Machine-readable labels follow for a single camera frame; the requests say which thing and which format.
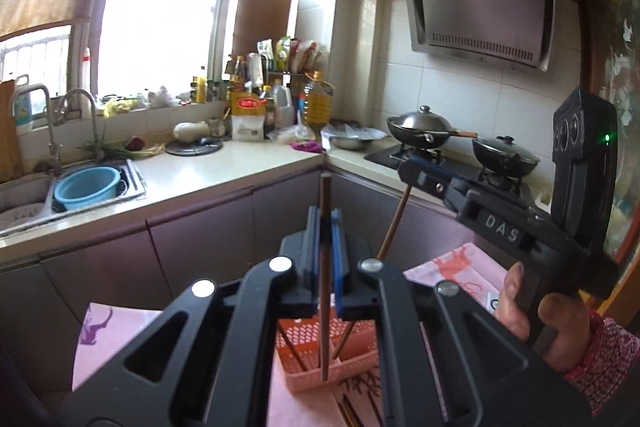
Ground black gas stove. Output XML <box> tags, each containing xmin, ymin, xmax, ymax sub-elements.
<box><xmin>364</xmin><ymin>142</ymin><xmax>538</xmax><ymax>210</ymax></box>

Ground large cooking oil bottle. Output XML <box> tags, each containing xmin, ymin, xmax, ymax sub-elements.
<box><xmin>301</xmin><ymin>71</ymin><xmax>335</xmax><ymax>128</ymax></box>

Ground black wok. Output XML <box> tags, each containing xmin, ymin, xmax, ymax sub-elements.
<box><xmin>472</xmin><ymin>146</ymin><xmax>541</xmax><ymax>178</ymax></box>

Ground white teal container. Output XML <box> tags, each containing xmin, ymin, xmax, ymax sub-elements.
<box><xmin>12</xmin><ymin>77</ymin><xmax>35</xmax><ymax>130</ymax></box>

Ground pink plastic utensil basket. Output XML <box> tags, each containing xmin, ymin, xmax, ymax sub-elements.
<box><xmin>276</xmin><ymin>318</ymin><xmax>382</xmax><ymax>394</ymax></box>

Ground white colander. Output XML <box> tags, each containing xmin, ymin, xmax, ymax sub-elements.
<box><xmin>0</xmin><ymin>202</ymin><xmax>52</xmax><ymax>233</ymax></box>

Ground dark sauce bottle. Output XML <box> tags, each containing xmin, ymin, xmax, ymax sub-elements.
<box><xmin>231</xmin><ymin>55</ymin><xmax>248</xmax><ymax>92</ymax></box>

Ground steel basin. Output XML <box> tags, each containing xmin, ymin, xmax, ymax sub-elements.
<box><xmin>324</xmin><ymin>124</ymin><xmax>389</xmax><ymax>152</ymax></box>

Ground round black pot lid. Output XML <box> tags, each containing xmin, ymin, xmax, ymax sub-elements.
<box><xmin>165</xmin><ymin>137</ymin><xmax>224</xmax><ymax>156</ymax></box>

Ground white gourd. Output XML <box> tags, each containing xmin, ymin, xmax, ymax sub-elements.
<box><xmin>173</xmin><ymin>121</ymin><xmax>211</xmax><ymax>142</ymax></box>

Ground curved steel faucet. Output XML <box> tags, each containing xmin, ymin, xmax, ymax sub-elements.
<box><xmin>62</xmin><ymin>88</ymin><xmax>101</xmax><ymax>148</ymax></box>

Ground pink printed tablecloth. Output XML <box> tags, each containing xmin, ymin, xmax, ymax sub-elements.
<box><xmin>72</xmin><ymin>241</ymin><xmax>507</xmax><ymax>427</ymax></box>

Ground wok with wooden handle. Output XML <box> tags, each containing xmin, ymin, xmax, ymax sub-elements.
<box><xmin>386</xmin><ymin>116</ymin><xmax>479</xmax><ymax>148</ymax></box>

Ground kitchen window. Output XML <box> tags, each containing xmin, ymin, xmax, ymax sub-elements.
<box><xmin>0</xmin><ymin>0</ymin><xmax>291</xmax><ymax>98</ymax></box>

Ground clear plastic bag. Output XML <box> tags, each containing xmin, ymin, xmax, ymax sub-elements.
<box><xmin>266</xmin><ymin>126</ymin><xmax>315</xmax><ymax>144</ymax></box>

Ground white plastic jug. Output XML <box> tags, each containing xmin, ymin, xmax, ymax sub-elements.
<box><xmin>272</xmin><ymin>79</ymin><xmax>296</xmax><ymax>128</ymax></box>

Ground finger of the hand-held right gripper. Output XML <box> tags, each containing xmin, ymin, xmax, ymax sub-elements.
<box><xmin>401</xmin><ymin>155</ymin><xmax>453</xmax><ymax>176</ymax></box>
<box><xmin>397</xmin><ymin>159</ymin><xmax>471</xmax><ymax>208</ymax></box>

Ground wooden cutting board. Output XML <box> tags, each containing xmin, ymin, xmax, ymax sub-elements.
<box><xmin>0</xmin><ymin>78</ymin><xmax>24</xmax><ymax>184</ymax></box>

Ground white bag with red label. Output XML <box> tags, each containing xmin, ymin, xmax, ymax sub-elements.
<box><xmin>230</xmin><ymin>91</ymin><xmax>267</xmax><ymax>142</ymax></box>

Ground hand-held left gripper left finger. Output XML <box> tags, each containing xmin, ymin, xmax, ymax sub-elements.
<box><xmin>57</xmin><ymin>206</ymin><xmax>322</xmax><ymax>427</ymax></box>

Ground yellow green vegetables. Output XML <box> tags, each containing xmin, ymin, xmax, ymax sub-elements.
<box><xmin>102</xmin><ymin>97</ymin><xmax>141</xmax><ymax>118</ymax></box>

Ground brown wooden panel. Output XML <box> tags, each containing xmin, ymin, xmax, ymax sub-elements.
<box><xmin>231</xmin><ymin>0</ymin><xmax>294</xmax><ymax>72</ymax></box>

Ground green onions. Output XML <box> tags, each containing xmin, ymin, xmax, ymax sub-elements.
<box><xmin>79</xmin><ymin>142</ymin><xmax>166</xmax><ymax>158</ymax></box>

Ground glass wok lid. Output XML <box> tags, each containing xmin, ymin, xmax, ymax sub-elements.
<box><xmin>475</xmin><ymin>135</ymin><xmax>540</xmax><ymax>162</ymax></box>

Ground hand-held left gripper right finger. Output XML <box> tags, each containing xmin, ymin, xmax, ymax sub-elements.
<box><xmin>330</xmin><ymin>207</ymin><xmax>593</xmax><ymax>427</ymax></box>

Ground blue plastic basin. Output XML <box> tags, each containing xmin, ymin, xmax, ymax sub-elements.
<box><xmin>54</xmin><ymin>166</ymin><xmax>123</xmax><ymax>211</ymax></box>

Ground metal wok lid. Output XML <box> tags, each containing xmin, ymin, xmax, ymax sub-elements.
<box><xmin>394</xmin><ymin>105</ymin><xmax>453</xmax><ymax>130</ymax></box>

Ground person's right hand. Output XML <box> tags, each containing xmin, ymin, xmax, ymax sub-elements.
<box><xmin>495</xmin><ymin>261</ymin><xmax>594</xmax><ymax>375</ymax></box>

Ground dark wooden chopstick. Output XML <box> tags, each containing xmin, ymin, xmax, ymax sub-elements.
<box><xmin>277</xmin><ymin>323</ymin><xmax>308</xmax><ymax>372</ymax></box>
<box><xmin>320</xmin><ymin>174</ymin><xmax>332</xmax><ymax>382</ymax></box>
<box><xmin>339</xmin><ymin>394</ymin><xmax>358</xmax><ymax>427</ymax></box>
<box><xmin>345</xmin><ymin>392</ymin><xmax>366</xmax><ymax>427</ymax></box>
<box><xmin>332</xmin><ymin>184</ymin><xmax>415</xmax><ymax>360</ymax></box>

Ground white plastic bag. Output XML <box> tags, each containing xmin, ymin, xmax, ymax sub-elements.
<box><xmin>147</xmin><ymin>85</ymin><xmax>181</xmax><ymax>108</ymax></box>

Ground person's right forearm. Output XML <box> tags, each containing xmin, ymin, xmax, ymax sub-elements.
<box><xmin>564</xmin><ymin>309</ymin><xmax>640</xmax><ymax>415</ymax></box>

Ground steel sink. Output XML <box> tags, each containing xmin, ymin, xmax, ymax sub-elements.
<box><xmin>0</xmin><ymin>158</ymin><xmax>149</xmax><ymax>237</ymax></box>

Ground steel range hood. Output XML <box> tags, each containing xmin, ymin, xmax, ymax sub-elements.
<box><xmin>394</xmin><ymin>0</ymin><xmax>565</xmax><ymax>75</ymax></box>

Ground tall steel faucet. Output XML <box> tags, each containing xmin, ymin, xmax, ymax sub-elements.
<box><xmin>11</xmin><ymin>83</ymin><xmax>64</xmax><ymax>176</ymax></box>

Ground pile of seasoning packets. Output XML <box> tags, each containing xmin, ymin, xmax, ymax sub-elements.
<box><xmin>256</xmin><ymin>36</ymin><xmax>332</xmax><ymax>80</ymax></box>

